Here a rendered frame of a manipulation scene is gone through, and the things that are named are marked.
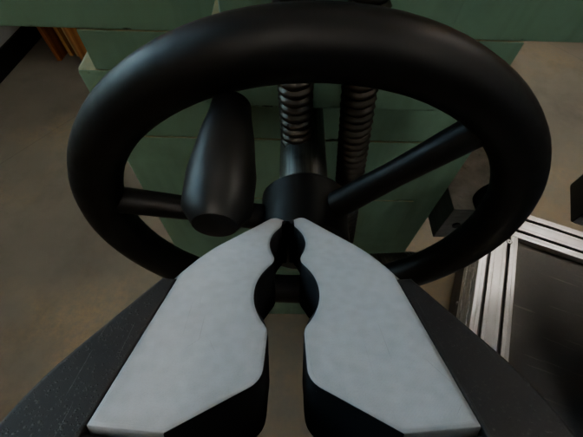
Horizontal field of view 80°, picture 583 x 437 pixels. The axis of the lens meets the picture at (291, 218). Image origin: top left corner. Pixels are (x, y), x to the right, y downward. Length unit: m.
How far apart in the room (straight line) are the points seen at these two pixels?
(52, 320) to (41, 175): 0.57
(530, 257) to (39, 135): 1.72
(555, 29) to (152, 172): 0.46
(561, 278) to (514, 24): 0.82
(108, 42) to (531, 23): 0.37
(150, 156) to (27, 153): 1.21
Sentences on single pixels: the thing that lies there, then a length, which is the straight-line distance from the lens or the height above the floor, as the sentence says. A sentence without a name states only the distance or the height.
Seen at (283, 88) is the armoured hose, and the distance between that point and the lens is 0.24.
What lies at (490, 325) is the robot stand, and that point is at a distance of 0.94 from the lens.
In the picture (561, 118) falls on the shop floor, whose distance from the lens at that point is 1.94.
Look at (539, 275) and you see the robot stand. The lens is 1.09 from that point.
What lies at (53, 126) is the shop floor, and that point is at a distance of 1.73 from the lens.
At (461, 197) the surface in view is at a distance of 0.55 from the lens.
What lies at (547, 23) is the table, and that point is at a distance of 0.41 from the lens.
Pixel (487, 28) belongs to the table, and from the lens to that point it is 0.39.
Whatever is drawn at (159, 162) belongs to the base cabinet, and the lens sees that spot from 0.49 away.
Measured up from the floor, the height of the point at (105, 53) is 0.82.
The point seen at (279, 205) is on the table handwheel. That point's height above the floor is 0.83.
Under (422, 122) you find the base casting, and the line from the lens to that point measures 0.44.
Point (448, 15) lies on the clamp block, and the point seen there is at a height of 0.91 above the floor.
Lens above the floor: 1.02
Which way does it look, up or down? 58 degrees down
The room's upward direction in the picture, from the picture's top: 3 degrees clockwise
